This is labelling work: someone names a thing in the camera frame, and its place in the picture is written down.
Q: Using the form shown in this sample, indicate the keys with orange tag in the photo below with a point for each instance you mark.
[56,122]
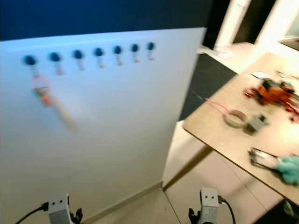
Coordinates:
[46,98]

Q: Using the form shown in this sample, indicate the white partition board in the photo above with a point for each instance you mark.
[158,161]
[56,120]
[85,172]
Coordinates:
[112,149]

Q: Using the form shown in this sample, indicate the black rug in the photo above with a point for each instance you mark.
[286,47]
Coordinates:
[208,81]
[282,214]

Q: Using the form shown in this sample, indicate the wooden table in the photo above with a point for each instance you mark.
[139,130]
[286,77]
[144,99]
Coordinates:
[243,144]

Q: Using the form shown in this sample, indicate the grey tape roll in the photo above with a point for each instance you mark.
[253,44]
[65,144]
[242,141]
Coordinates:
[234,119]

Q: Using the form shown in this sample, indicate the small grey box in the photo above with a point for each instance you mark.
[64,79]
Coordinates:
[257,123]

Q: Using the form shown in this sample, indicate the orange toy robot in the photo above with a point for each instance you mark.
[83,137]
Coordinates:
[273,91]

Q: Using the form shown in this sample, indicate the white card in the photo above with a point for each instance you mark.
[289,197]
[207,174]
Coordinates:
[260,74]

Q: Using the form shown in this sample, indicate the white pillar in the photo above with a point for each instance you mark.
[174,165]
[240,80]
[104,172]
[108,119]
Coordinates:
[231,23]

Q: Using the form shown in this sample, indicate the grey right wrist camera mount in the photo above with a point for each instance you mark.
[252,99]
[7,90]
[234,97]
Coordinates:
[209,205]

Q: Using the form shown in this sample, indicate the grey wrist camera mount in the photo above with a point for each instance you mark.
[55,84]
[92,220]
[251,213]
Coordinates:
[209,205]
[58,210]

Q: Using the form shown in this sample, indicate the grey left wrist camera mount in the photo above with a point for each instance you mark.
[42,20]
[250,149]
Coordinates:
[58,210]

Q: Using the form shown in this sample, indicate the blue knob wall hook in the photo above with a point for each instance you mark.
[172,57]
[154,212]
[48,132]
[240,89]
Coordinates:
[117,49]
[54,57]
[150,46]
[98,52]
[77,54]
[30,59]
[134,47]

